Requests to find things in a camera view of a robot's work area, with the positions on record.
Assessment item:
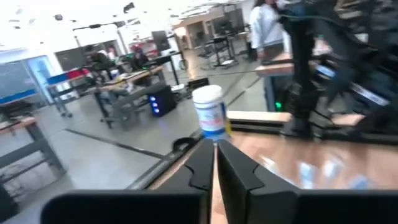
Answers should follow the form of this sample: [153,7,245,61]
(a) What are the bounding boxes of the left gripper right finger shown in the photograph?
[216,139,398,224]

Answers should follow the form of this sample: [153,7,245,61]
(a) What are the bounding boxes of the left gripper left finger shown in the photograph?
[40,139,216,224]

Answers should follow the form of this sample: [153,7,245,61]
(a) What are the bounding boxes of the white blue wipes canister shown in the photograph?
[192,84,233,141]

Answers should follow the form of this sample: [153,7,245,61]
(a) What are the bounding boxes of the black computer tower blue lights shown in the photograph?
[146,84,178,118]

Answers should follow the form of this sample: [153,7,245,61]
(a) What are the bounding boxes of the person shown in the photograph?
[248,0,292,62]
[83,45,116,80]
[129,45,150,72]

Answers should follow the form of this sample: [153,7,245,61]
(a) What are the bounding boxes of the wooden top grey workbench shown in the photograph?
[0,115,67,187]

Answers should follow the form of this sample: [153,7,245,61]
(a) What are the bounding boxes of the black background monitor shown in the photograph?
[151,30,172,53]

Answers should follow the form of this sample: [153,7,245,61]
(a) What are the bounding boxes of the blue and red bins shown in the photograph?
[46,68,91,85]

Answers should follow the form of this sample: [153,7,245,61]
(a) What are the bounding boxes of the black cable loop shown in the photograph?
[172,136,198,154]

